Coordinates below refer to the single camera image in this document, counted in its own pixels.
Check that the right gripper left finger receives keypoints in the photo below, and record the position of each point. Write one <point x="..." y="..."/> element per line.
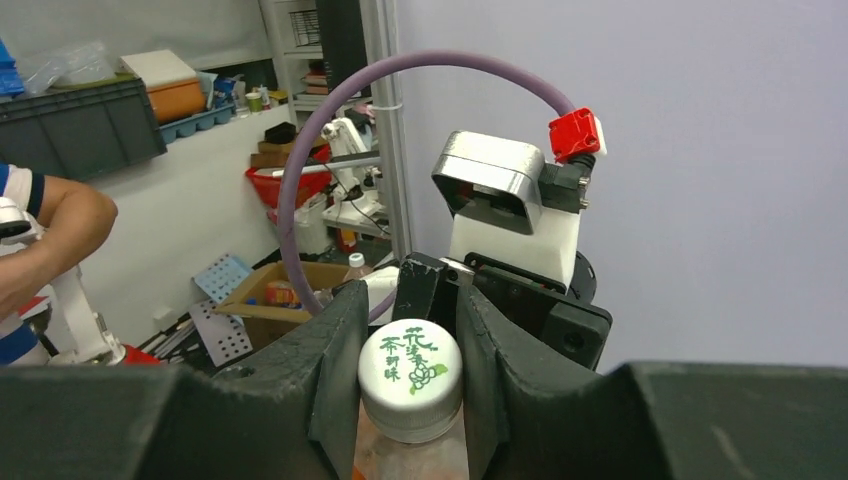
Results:
<point x="289" y="411"/>

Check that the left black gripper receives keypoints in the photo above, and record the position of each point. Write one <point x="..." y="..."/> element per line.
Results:
<point x="562" y="317"/>

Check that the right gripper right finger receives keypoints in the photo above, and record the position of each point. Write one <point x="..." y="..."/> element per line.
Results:
<point x="531" y="413"/>

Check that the orange drink bottle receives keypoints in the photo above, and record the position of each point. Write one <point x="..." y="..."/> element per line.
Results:
<point x="410" y="374"/>

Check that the person forearm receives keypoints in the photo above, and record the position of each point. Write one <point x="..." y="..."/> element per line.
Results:
<point x="78" y="219"/>

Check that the amber tea bottle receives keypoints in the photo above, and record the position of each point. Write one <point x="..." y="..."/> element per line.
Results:
<point x="357" y="267"/>

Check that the white perforated plate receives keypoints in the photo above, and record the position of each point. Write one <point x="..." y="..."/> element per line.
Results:
<point x="223" y="336"/>

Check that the cardboard box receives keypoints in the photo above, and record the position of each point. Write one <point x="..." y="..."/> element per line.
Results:
<point x="267" y="304"/>

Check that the blue perforated plate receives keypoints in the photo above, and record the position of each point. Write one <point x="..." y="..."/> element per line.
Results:
<point x="219" y="279"/>

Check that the orange storage box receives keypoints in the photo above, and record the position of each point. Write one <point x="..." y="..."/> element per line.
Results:
<point x="173" y="87"/>

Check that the dark grey storage crate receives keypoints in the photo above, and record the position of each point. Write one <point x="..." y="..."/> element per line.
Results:
<point x="82" y="134"/>

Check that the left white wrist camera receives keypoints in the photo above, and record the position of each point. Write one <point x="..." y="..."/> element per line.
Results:
<point x="510" y="207"/>

